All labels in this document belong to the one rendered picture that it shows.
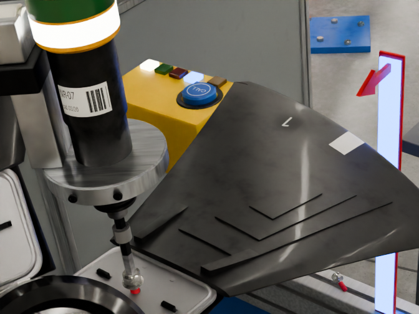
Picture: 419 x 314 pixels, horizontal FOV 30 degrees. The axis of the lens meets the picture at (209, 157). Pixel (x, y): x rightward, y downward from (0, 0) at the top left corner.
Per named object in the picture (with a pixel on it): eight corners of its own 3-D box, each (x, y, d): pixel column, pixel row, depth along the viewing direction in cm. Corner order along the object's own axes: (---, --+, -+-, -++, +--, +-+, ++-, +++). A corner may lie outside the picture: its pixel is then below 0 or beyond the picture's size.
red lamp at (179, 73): (168, 76, 97) (168, 72, 96) (178, 70, 98) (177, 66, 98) (179, 80, 96) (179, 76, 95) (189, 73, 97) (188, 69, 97)
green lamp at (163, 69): (154, 73, 98) (153, 68, 98) (163, 66, 99) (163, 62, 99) (164, 76, 97) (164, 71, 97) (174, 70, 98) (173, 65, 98)
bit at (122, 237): (119, 276, 48) (103, 210, 46) (131, 266, 49) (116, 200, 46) (131, 282, 48) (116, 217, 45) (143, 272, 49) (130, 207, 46)
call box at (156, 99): (110, 161, 101) (94, 90, 96) (160, 124, 108) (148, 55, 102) (206, 199, 93) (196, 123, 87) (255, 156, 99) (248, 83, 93)
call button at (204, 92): (176, 104, 92) (174, 91, 91) (197, 90, 94) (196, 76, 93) (202, 113, 90) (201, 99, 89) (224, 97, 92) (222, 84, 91)
